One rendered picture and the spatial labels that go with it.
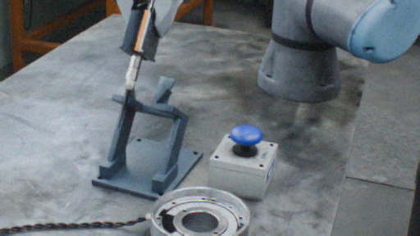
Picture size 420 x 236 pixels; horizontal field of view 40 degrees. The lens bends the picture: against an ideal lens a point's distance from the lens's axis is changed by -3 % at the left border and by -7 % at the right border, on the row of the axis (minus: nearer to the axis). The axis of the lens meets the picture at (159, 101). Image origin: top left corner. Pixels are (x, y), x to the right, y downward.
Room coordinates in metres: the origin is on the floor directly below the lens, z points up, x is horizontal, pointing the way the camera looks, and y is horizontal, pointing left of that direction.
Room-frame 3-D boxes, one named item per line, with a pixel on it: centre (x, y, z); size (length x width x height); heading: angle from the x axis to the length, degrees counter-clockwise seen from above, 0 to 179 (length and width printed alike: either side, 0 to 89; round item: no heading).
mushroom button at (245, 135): (0.65, -0.11, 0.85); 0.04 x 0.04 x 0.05
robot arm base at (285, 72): (0.98, -0.25, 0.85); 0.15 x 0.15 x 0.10
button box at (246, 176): (0.66, -0.11, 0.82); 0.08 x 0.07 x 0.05; 159
